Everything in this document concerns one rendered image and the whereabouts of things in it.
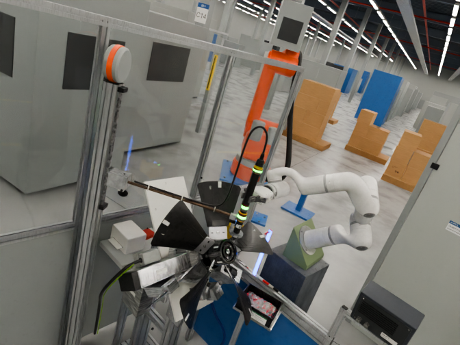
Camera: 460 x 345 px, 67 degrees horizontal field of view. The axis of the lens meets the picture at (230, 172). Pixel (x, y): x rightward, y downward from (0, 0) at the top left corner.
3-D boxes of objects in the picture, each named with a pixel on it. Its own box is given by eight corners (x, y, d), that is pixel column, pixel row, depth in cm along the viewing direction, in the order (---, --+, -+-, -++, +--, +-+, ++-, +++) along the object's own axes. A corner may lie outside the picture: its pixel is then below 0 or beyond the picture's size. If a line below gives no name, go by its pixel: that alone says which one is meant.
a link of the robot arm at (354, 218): (349, 241, 208) (348, 217, 217) (370, 241, 205) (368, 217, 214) (356, 198, 168) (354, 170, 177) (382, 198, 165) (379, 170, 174)
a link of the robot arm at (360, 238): (337, 230, 222) (374, 222, 207) (338, 257, 212) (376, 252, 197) (327, 222, 216) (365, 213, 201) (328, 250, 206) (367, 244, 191)
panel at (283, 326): (192, 328, 256) (216, 256, 232) (193, 328, 256) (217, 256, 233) (280, 422, 210) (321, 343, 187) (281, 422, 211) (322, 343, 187)
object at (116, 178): (103, 185, 167) (105, 170, 164) (109, 181, 174) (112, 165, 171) (123, 192, 167) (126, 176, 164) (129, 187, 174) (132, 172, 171)
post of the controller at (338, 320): (326, 335, 183) (341, 307, 176) (328, 332, 185) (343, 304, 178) (331, 339, 181) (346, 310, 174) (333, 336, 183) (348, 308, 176)
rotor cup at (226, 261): (194, 249, 164) (213, 246, 155) (212, 233, 175) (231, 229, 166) (208, 275, 166) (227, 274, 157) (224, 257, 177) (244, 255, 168)
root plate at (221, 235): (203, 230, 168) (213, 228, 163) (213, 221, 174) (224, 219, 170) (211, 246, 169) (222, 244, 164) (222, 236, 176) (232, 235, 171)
